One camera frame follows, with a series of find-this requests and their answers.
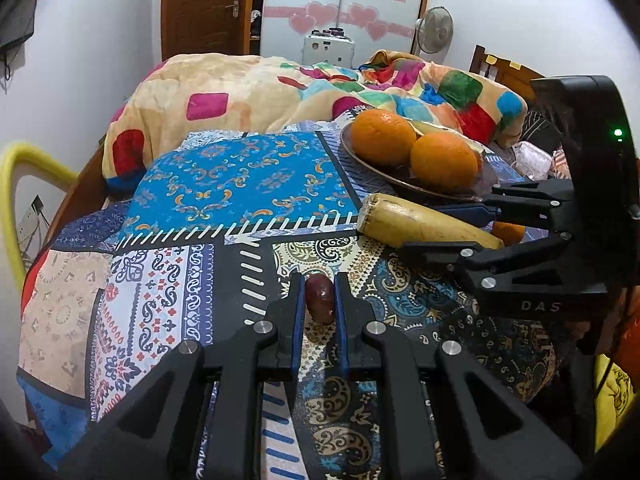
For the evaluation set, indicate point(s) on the patterned patchwork bedsheet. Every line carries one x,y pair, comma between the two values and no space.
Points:
200,260

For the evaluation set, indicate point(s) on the standing fan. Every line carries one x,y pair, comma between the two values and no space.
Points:
434,29

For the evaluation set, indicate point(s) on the purple plate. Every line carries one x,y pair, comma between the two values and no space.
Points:
380,177

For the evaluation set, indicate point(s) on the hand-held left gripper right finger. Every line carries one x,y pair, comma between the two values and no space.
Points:
341,320

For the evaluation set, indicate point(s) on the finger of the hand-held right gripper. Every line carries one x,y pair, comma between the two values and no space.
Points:
440,254
465,207

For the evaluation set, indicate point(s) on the dark red date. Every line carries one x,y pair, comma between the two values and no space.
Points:
320,297

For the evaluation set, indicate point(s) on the black backpack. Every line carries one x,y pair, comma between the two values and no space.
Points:
542,127

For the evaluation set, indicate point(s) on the brown wooden door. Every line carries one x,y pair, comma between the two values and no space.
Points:
205,10

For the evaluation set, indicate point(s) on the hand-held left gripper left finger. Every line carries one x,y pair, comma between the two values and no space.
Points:
300,320

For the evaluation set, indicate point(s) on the short banana piece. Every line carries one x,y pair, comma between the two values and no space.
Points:
430,127

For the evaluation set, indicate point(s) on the colourful checked blanket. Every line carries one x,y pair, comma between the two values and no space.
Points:
225,95

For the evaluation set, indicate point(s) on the small kumquat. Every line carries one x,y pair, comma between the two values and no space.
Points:
509,233

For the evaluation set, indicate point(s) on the black wall television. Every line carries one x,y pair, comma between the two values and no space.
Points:
22,5

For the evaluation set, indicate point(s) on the wooden bed headboard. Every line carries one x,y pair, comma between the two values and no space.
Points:
500,72

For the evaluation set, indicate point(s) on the yellow cloth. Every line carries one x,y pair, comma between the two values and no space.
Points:
615,400

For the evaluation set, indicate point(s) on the yellow foam tube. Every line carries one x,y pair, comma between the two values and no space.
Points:
20,157

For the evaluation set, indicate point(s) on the long banana piece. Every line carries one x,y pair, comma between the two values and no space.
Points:
410,220

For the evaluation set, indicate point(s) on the wooden bed footboard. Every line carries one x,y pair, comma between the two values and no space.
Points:
82,195

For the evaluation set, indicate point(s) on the orange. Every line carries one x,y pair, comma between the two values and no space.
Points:
444,162
382,135

